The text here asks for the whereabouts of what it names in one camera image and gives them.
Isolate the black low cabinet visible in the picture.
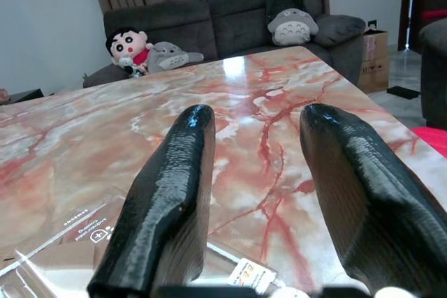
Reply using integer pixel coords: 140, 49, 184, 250
0, 88, 45, 105

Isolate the dark grey long sofa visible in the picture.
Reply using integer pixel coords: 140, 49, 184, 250
82, 0, 367, 89

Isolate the long grey totoro plush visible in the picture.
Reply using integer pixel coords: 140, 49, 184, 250
146, 41, 205, 75

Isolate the dark grey short sofa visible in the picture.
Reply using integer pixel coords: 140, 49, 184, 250
418, 18, 447, 131

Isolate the dark grey cushion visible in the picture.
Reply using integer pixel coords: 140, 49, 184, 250
314, 14, 367, 47

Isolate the brown cardboard storage box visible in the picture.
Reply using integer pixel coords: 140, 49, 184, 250
358, 29, 390, 94

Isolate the red cloth item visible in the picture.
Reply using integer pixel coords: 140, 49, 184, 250
421, 9, 447, 27

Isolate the black flat floor item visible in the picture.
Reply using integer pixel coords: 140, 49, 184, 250
386, 85, 421, 100

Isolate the round grey totoro plush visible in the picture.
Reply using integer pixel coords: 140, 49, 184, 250
267, 8, 319, 47

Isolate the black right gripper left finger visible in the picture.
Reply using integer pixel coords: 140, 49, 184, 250
87, 103, 217, 298

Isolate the boy doll plush red shirt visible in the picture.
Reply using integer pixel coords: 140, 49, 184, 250
105, 27, 154, 78

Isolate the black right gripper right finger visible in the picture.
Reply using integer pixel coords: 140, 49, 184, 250
299, 103, 447, 295

